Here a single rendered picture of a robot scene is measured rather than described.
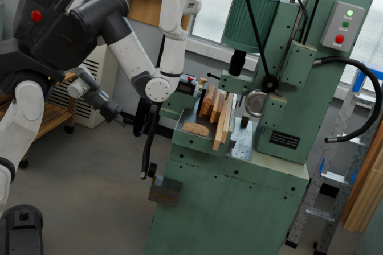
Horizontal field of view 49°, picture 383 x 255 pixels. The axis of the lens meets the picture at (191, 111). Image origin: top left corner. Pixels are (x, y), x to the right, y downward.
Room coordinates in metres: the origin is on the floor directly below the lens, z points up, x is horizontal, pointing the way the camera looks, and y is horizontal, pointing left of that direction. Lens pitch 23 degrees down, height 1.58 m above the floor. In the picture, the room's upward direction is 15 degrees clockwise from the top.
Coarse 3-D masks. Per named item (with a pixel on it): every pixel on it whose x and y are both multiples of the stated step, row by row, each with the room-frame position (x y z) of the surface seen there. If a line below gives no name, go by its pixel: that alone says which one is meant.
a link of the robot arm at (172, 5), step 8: (168, 0) 1.19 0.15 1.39; (176, 0) 1.18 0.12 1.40; (168, 8) 1.19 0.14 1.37; (176, 8) 1.18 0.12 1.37; (160, 16) 1.20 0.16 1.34; (168, 16) 1.19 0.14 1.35; (176, 16) 1.18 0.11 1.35; (160, 24) 1.20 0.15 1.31; (168, 24) 1.19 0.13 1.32; (176, 24) 1.18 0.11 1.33; (168, 32) 1.19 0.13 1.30; (176, 32) 1.18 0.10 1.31; (184, 32) 1.23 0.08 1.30; (176, 40) 1.21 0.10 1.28; (184, 40) 1.22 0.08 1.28
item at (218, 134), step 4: (224, 96) 1.78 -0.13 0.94; (228, 96) 1.80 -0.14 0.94; (224, 100) 1.73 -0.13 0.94; (224, 112) 1.60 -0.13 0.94; (220, 116) 1.54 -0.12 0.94; (224, 116) 1.56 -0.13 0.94; (220, 120) 1.50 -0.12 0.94; (224, 120) 1.52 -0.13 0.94; (220, 124) 1.47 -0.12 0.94; (220, 128) 1.43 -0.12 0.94; (216, 132) 1.42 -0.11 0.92; (220, 132) 1.40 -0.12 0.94; (216, 136) 1.35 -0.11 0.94; (220, 136) 1.36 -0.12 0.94; (216, 140) 1.33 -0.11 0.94; (220, 140) 1.33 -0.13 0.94; (216, 144) 1.33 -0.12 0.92; (216, 148) 1.33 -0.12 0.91
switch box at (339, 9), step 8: (336, 8) 1.54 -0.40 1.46; (344, 8) 1.54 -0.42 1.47; (352, 8) 1.54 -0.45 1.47; (360, 8) 1.54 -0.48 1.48; (336, 16) 1.54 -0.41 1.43; (352, 16) 1.54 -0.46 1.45; (360, 16) 1.53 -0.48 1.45; (328, 24) 1.56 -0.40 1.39; (336, 24) 1.54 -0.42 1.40; (352, 24) 1.54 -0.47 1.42; (328, 32) 1.54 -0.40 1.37; (336, 32) 1.54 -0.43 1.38; (344, 32) 1.54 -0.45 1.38; (352, 32) 1.54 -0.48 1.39; (320, 40) 1.59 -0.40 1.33; (328, 40) 1.54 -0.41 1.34; (344, 40) 1.54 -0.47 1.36; (352, 40) 1.54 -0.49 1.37; (336, 48) 1.54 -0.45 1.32; (344, 48) 1.54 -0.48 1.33
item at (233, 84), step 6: (222, 72) 1.71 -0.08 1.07; (228, 72) 1.73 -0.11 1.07; (222, 78) 1.69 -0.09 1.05; (228, 78) 1.69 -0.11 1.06; (234, 78) 1.69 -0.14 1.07; (240, 78) 1.70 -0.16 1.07; (246, 78) 1.72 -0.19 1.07; (252, 78) 1.75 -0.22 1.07; (222, 84) 1.69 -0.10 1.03; (228, 84) 1.69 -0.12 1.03; (234, 84) 1.68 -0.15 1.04; (240, 84) 1.68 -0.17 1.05; (246, 84) 1.68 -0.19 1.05; (228, 90) 1.69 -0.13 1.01; (234, 90) 1.68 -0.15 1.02; (240, 90) 1.68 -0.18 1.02
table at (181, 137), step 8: (160, 112) 1.61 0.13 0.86; (168, 112) 1.61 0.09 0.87; (176, 112) 1.63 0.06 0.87; (184, 112) 1.58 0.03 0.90; (192, 112) 1.60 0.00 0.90; (184, 120) 1.50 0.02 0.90; (192, 120) 1.52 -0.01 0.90; (200, 120) 1.54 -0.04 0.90; (208, 120) 1.56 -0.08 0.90; (176, 128) 1.41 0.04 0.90; (208, 128) 1.49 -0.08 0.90; (216, 128) 1.51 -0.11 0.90; (176, 136) 1.40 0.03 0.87; (184, 136) 1.40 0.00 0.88; (192, 136) 1.40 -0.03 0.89; (200, 136) 1.40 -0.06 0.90; (208, 136) 1.42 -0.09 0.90; (176, 144) 1.40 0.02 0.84; (184, 144) 1.40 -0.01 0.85; (192, 144) 1.40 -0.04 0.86; (200, 144) 1.40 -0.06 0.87; (208, 144) 1.40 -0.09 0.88; (224, 144) 1.39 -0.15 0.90; (208, 152) 1.40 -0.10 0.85; (216, 152) 1.39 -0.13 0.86; (224, 152) 1.39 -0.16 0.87
